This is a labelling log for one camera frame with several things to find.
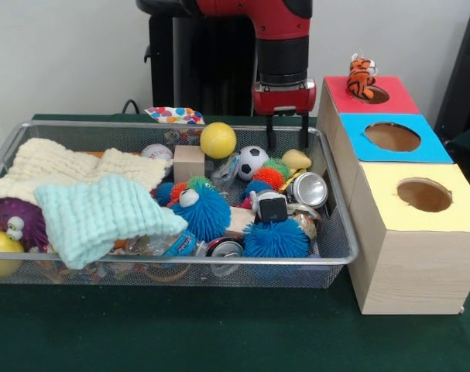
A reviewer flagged purple spiky toy with eyes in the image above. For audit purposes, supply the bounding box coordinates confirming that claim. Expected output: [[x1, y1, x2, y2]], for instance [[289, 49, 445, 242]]
[[0, 197, 50, 251]]

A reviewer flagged blue spiky ball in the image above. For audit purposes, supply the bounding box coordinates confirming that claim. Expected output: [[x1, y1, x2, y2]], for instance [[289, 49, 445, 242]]
[[242, 220, 311, 259]]

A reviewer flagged white baseball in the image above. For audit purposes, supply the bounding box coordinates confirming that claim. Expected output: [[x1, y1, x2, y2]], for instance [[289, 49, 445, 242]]
[[140, 143, 174, 162]]

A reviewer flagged wooden box with three holes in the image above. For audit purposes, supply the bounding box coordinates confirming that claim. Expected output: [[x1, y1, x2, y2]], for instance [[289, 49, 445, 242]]
[[317, 75, 470, 315]]

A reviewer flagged colourful polka dot cloth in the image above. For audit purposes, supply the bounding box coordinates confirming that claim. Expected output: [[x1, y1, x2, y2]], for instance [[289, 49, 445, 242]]
[[144, 105, 205, 126]]

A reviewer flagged orange tiger striped plush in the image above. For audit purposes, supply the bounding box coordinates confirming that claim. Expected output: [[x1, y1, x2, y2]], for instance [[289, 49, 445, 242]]
[[346, 53, 378, 101]]

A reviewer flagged mint green knitted cloth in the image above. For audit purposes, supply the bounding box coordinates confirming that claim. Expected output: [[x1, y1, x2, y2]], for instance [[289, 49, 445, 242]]
[[33, 173, 190, 270]]

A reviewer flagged silver crushed can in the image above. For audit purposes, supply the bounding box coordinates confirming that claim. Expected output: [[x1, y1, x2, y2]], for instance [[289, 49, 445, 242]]
[[286, 171, 329, 208]]

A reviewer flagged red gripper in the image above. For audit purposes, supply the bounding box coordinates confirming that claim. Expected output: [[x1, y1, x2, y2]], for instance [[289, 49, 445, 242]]
[[252, 79, 317, 150]]

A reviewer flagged shallow wire mesh bin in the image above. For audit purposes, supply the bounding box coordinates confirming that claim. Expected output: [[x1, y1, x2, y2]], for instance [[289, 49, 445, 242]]
[[0, 119, 359, 290]]

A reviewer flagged small crumpled clear bottle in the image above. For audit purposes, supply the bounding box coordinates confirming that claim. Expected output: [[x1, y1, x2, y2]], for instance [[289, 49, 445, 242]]
[[210, 154, 242, 191]]

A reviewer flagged small soccer ball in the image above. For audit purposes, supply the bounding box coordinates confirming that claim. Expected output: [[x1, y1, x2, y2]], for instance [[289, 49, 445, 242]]
[[237, 145, 269, 182]]

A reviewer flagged blue spiky toy with eyes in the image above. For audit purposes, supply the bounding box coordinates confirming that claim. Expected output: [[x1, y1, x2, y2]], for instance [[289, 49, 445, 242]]
[[168, 185, 233, 243]]

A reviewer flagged orange and green spiky toy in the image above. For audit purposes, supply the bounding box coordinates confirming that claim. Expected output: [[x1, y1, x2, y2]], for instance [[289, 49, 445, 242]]
[[252, 157, 290, 191]]

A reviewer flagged black chair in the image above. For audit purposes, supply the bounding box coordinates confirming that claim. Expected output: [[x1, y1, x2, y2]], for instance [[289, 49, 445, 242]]
[[434, 5, 470, 146]]

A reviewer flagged yellow plush toy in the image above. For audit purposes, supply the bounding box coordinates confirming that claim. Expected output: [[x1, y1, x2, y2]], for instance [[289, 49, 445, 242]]
[[281, 149, 312, 171]]

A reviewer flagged plain yellow ball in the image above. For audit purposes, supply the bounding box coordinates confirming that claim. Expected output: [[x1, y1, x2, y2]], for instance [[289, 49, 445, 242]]
[[200, 122, 238, 160]]

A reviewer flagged cream knitted cloth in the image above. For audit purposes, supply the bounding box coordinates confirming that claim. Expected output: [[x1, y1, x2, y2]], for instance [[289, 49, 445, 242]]
[[0, 137, 174, 211]]

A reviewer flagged plain wooden block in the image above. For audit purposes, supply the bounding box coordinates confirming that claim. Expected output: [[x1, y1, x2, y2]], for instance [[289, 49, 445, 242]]
[[173, 145, 207, 184]]

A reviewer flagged yellow smiley face ball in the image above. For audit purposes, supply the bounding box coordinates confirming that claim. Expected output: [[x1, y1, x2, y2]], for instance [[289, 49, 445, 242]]
[[0, 230, 26, 278]]

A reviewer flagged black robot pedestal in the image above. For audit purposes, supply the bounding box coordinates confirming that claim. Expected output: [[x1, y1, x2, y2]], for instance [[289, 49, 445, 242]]
[[136, 0, 300, 116]]

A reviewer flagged dark green table cloth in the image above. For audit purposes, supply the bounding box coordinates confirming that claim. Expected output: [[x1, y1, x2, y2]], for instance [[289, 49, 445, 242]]
[[0, 112, 470, 372]]

